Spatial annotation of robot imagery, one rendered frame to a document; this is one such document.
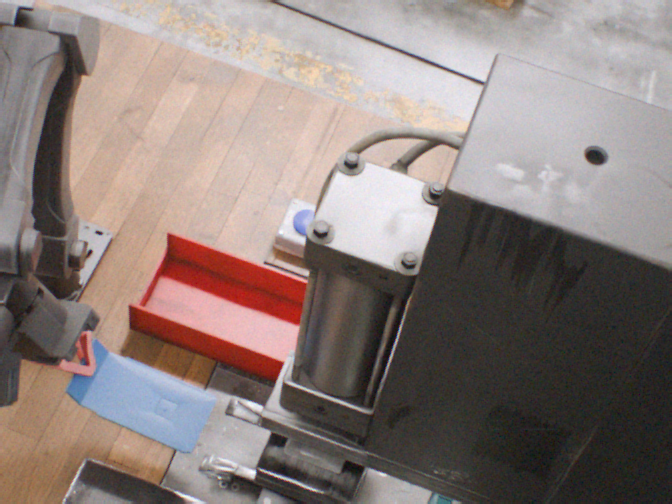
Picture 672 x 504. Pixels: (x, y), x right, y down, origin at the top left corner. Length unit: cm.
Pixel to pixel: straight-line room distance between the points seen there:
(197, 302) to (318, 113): 36
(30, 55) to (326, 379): 45
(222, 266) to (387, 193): 66
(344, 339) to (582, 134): 30
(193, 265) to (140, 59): 36
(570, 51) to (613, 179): 241
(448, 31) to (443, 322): 231
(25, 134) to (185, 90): 58
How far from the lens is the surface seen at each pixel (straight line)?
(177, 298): 161
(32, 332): 132
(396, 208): 96
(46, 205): 146
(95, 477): 149
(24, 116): 127
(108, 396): 144
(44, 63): 129
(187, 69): 184
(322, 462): 124
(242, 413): 145
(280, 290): 160
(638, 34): 335
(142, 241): 166
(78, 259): 150
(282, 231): 164
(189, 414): 143
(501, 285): 87
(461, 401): 102
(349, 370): 109
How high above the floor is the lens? 229
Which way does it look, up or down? 56 degrees down
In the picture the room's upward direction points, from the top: 11 degrees clockwise
